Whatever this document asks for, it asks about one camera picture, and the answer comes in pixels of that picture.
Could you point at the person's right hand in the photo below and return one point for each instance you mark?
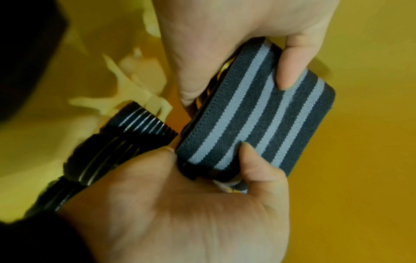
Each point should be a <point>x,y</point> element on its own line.
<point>175,221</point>

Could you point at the yellow plastic bin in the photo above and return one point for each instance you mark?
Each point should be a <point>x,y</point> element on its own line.
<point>364,195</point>

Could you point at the person's left hand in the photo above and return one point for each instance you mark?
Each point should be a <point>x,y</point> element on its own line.
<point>208,31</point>

